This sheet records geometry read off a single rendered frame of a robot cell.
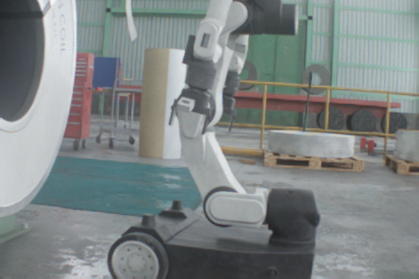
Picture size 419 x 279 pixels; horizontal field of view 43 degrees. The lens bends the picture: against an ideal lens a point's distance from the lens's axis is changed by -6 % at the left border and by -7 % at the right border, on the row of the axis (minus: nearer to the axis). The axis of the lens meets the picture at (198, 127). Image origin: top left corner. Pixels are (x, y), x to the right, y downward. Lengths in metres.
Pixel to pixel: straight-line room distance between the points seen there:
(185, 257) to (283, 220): 0.35
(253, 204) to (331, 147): 4.86
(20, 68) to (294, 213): 1.22
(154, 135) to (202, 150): 4.77
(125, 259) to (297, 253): 0.55
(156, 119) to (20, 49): 4.48
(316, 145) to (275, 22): 4.77
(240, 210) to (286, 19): 0.66
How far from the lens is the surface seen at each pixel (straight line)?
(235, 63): 2.13
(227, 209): 1.89
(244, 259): 1.79
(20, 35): 2.31
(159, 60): 6.69
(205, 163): 1.94
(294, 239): 1.91
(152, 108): 6.68
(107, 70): 11.12
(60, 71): 2.42
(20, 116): 2.12
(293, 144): 6.67
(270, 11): 1.91
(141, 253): 1.82
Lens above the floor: 0.61
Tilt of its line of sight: 2 degrees down
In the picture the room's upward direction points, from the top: 4 degrees clockwise
